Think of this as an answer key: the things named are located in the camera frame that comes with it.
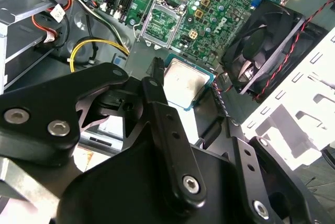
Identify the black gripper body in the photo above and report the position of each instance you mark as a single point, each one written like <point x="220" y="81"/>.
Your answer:
<point x="117" y="195"/>

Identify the silver CPU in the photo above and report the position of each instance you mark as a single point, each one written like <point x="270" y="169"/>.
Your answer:
<point x="183" y="85"/>

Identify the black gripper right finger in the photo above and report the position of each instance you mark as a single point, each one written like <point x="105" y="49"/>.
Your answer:
<point x="209" y="122"/>

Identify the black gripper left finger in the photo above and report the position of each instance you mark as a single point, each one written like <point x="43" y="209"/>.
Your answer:
<point x="39" y="129"/>

